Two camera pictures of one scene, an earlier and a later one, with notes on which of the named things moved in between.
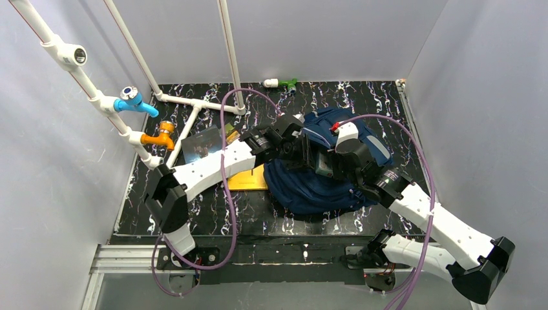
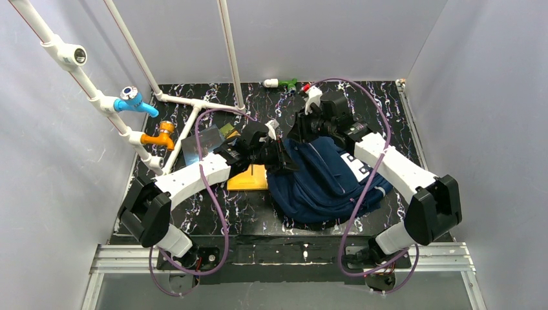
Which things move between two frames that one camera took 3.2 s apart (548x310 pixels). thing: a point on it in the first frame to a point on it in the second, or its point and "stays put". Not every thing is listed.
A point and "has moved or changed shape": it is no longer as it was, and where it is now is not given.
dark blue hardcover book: (199, 144) stays put
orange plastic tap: (164, 138) stays put
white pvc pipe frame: (75, 54) stays put
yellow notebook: (248, 179) stays put
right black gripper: (327, 164) to (302, 131)
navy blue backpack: (301, 190) has moved or changed shape
